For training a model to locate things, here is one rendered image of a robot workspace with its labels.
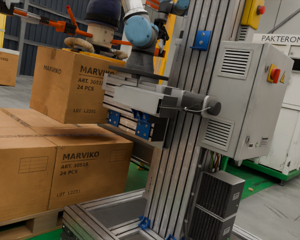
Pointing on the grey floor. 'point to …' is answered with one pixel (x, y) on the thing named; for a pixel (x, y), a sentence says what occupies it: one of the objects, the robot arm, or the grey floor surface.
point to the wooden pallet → (30, 225)
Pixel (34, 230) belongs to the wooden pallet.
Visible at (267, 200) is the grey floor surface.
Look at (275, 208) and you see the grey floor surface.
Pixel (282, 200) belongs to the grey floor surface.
